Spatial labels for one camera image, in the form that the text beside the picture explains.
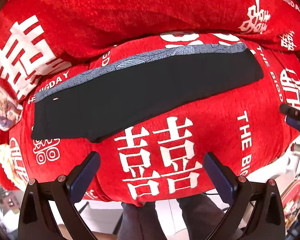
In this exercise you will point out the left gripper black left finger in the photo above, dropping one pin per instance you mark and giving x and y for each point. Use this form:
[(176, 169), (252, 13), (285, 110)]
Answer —
[(36, 220)]

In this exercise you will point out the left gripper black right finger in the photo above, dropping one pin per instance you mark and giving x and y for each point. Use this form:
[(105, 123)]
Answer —
[(267, 218)]

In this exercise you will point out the black pants with grey waistband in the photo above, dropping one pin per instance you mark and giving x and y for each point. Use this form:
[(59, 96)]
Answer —
[(103, 101)]

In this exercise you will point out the red bedspread with white characters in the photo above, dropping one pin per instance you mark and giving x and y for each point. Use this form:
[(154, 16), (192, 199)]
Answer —
[(161, 158)]

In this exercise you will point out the person's dark trouser legs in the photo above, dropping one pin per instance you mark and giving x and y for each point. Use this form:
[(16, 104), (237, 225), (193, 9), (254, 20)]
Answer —
[(152, 220)]

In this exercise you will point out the red folded quilt white characters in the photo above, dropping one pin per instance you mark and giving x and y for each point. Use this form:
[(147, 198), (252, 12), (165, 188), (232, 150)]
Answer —
[(42, 37)]

